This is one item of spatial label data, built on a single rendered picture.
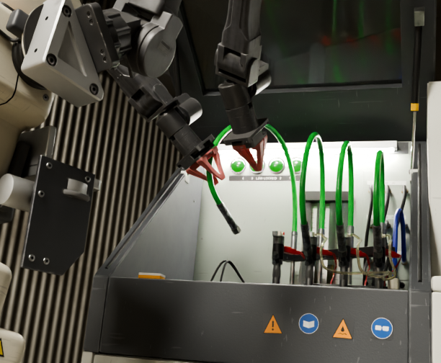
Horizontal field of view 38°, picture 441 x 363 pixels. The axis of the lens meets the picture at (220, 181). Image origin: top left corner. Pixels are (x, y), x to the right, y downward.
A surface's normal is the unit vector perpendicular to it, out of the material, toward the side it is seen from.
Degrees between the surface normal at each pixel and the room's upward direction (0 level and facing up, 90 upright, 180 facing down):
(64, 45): 90
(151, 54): 116
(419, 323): 90
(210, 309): 90
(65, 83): 172
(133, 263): 90
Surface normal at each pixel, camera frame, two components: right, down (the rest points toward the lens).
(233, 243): -0.28, -0.29
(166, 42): 0.82, 0.41
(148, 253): 0.96, 0.00
